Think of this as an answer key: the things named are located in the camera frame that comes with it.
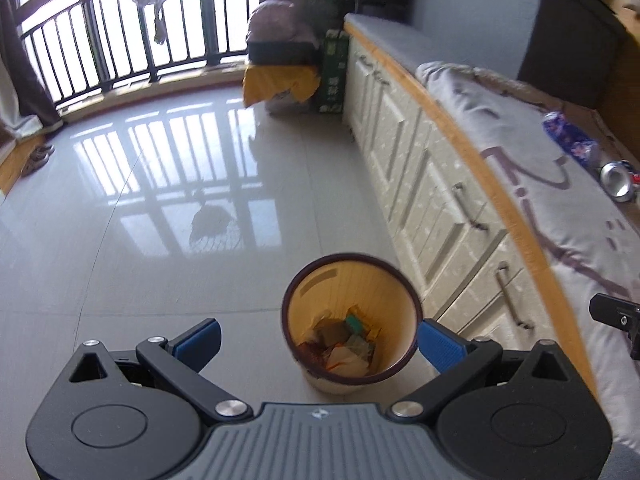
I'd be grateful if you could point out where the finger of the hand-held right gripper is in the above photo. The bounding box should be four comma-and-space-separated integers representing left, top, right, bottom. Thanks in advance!
589, 292, 640, 361

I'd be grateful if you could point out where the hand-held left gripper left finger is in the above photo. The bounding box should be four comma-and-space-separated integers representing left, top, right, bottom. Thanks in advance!
52, 318, 255, 423

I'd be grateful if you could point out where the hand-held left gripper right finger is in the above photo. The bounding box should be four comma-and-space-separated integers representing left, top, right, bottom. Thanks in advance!
387, 319, 592, 423

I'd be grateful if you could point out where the yellow bin with dark rim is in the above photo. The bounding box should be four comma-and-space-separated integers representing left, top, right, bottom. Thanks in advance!
281, 254, 423, 395

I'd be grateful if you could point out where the crushed drink can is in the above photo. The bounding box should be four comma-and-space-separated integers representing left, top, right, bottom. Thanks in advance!
598, 159, 640, 204

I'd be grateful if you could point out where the purple floral wrapper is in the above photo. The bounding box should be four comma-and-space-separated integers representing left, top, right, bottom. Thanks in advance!
542, 111, 602, 169

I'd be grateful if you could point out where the white cabinet with wooden top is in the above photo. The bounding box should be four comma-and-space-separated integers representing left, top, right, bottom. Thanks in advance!
342, 24, 601, 403

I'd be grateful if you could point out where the printed grey blanket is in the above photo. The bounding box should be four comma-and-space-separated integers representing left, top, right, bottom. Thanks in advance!
415, 61, 640, 441

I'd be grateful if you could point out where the white printed sack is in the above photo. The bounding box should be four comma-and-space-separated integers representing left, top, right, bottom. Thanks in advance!
265, 91, 312, 116

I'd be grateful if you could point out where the low wooden platform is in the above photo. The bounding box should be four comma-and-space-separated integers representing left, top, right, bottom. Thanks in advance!
0, 135, 51, 197

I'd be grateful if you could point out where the yellow cloth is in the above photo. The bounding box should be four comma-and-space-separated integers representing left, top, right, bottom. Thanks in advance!
242, 62, 322, 109

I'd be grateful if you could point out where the black window railing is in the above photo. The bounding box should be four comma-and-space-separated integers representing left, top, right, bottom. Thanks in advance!
15, 0, 262, 112

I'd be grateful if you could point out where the green carton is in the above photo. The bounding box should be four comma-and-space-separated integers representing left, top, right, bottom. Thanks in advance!
312, 30, 349, 114

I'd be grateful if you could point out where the black storage case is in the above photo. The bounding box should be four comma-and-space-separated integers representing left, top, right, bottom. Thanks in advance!
248, 40, 322, 67

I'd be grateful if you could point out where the grey bench cushion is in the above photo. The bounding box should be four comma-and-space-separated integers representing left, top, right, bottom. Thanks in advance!
344, 12, 437, 69

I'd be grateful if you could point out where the grey storage box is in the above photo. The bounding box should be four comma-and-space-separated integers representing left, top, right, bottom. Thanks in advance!
410, 0, 622, 109

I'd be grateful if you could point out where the pink quilted bundle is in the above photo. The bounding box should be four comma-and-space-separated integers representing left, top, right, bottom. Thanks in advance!
247, 0, 322, 47

